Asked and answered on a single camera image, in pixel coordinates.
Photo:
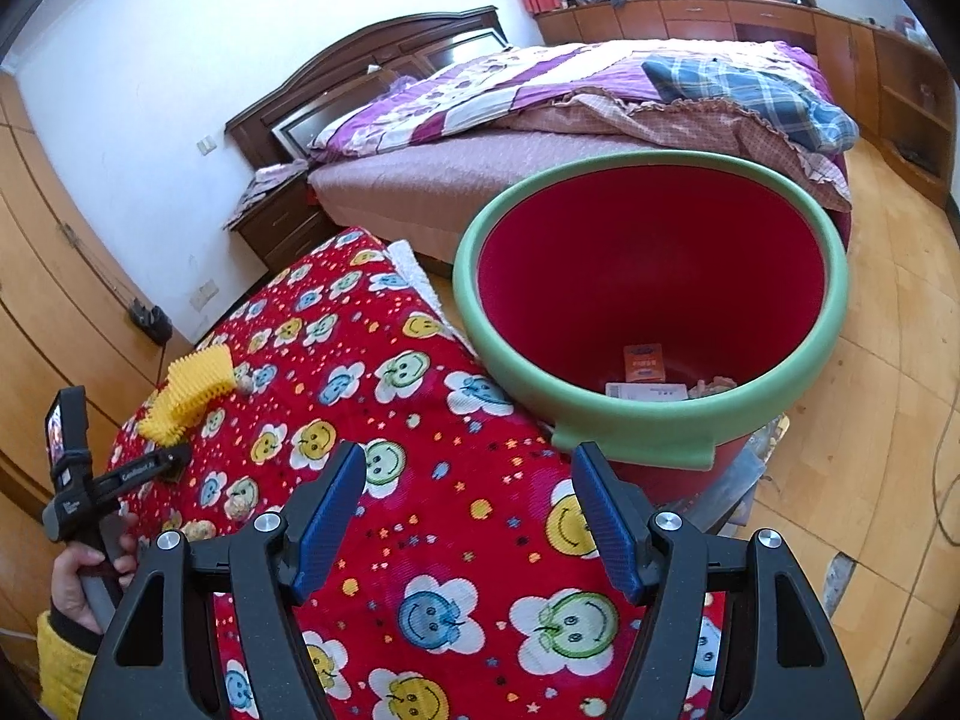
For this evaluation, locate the white and red box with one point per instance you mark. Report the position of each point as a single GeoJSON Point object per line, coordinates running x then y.
{"type": "Point", "coordinates": [907, 28]}

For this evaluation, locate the red bucket with green rim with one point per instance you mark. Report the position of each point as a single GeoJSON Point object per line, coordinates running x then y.
{"type": "Point", "coordinates": [645, 270]}

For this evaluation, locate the black power adapter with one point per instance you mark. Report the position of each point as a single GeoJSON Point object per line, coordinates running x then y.
{"type": "Point", "coordinates": [150, 319]}

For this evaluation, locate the walnut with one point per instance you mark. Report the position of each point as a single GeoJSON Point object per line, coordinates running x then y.
{"type": "Point", "coordinates": [199, 531]}
{"type": "Point", "coordinates": [240, 499]}
{"type": "Point", "coordinates": [244, 379]}

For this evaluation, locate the small orange carton box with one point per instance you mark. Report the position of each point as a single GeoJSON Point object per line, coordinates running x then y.
{"type": "Point", "coordinates": [645, 364]}

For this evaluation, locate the patterned nightstand cloth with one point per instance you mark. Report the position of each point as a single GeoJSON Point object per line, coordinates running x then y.
{"type": "Point", "coordinates": [262, 184]}

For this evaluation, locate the flat white box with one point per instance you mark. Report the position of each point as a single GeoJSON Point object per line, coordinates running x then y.
{"type": "Point", "coordinates": [645, 390]}

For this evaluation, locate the person's left hand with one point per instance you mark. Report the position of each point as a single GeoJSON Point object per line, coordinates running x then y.
{"type": "Point", "coordinates": [71, 585]}

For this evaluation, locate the light wooden wardrobe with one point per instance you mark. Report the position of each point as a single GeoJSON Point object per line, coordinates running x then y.
{"type": "Point", "coordinates": [45, 277]}

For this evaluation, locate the yellow spiky toy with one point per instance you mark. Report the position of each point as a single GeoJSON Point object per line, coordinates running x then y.
{"type": "Point", "coordinates": [187, 390]}

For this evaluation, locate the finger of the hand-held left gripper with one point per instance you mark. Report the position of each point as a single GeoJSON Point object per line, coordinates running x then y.
{"type": "Point", "coordinates": [150, 469]}

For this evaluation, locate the clear plastic sheet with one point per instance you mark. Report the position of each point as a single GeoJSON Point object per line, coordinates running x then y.
{"type": "Point", "coordinates": [742, 465]}

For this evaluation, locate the white wall socket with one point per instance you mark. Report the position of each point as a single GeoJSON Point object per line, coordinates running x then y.
{"type": "Point", "coordinates": [202, 291]}

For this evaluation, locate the red smiley flower blanket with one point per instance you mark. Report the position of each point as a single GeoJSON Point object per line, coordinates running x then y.
{"type": "Point", "coordinates": [450, 502]}

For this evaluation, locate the beige nut shells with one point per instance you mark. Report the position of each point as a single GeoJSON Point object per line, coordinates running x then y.
{"type": "Point", "coordinates": [712, 388]}

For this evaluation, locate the blue plaid cloth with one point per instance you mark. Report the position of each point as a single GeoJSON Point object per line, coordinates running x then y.
{"type": "Point", "coordinates": [735, 86]}

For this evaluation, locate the brown wooden wall cabinet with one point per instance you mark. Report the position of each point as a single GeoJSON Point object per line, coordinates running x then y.
{"type": "Point", "coordinates": [847, 60]}

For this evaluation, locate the white wall switch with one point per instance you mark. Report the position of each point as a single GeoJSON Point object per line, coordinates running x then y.
{"type": "Point", "coordinates": [204, 144]}

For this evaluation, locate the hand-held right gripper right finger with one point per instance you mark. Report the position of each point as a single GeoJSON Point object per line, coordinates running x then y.
{"type": "Point", "coordinates": [607, 517]}

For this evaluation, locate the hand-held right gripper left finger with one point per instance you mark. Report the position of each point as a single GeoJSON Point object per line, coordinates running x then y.
{"type": "Point", "coordinates": [330, 510]}

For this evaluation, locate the dark wooden headboard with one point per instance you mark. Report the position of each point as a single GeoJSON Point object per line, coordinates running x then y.
{"type": "Point", "coordinates": [337, 60]}

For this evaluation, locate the person's left forearm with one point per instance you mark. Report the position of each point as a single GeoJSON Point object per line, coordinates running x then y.
{"type": "Point", "coordinates": [64, 667]}

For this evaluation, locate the bed with pink sheet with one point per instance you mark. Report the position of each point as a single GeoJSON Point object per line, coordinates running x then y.
{"type": "Point", "coordinates": [420, 187]}

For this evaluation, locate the dark wooden nightstand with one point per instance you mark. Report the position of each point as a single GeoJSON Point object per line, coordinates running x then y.
{"type": "Point", "coordinates": [285, 223]}

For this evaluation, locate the purple floral quilt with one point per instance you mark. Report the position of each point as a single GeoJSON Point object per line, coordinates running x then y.
{"type": "Point", "coordinates": [450, 105]}

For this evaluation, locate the pink frilled blanket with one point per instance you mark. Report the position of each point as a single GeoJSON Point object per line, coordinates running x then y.
{"type": "Point", "coordinates": [600, 116]}

